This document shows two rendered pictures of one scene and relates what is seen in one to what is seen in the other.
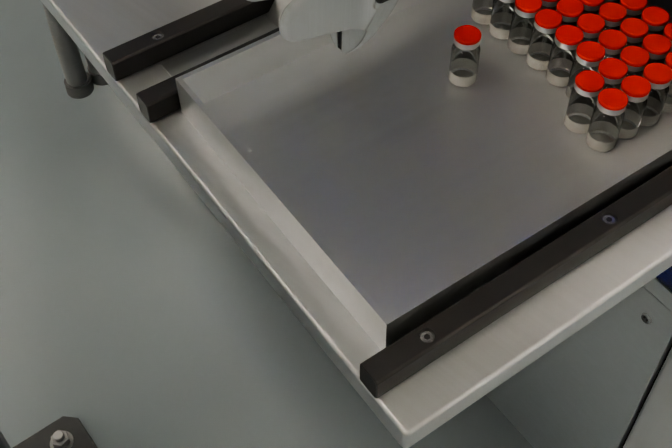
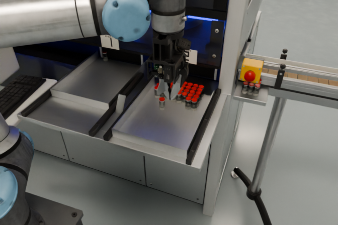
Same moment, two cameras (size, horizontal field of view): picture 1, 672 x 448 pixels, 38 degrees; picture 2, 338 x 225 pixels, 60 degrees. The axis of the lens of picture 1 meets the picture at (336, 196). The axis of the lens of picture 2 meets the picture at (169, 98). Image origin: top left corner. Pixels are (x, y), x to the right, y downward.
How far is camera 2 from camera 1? 43 cm
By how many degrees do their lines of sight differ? 28
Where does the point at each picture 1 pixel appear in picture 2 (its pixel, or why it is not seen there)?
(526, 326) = (204, 142)
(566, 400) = (189, 180)
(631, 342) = not seen: hidden behind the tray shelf
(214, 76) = (117, 126)
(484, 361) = (202, 151)
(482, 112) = (170, 112)
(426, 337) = (192, 150)
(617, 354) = not seen: hidden behind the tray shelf
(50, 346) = not seen: outside the picture
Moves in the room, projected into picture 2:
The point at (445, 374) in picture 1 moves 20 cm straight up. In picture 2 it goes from (198, 156) to (203, 105)
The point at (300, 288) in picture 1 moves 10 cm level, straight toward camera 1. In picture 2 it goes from (163, 155) to (183, 176)
